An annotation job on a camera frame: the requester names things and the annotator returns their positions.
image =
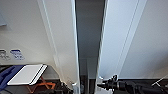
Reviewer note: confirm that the white wardrobe door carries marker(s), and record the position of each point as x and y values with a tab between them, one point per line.
120	33
60	33

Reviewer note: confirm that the flat white board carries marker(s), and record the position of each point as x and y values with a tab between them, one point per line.
26	74

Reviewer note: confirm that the blue plastic object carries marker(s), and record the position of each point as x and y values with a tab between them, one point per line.
6	77

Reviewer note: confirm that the orange folding frame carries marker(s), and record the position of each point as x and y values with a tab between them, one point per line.
41	87

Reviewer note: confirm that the white wall sign blue print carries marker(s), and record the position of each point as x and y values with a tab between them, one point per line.
16	54

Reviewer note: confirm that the white wall sign black print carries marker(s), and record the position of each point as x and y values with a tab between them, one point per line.
3	54

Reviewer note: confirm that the grey wall-mounted board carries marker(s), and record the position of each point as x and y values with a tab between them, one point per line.
2	19

